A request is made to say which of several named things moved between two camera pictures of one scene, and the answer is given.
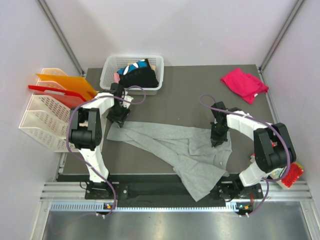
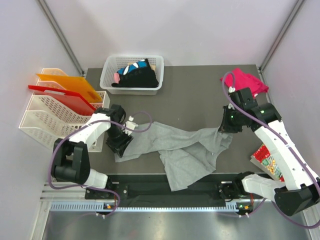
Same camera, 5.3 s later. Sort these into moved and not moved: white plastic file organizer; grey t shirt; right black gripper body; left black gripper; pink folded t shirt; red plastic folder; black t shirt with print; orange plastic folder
Moved: grey t shirt; right black gripper body; left black gripper
Not moved: pink folded t shirt; white plastic file organizer; black t shirt with print; orange plastic folder; red plastic folder
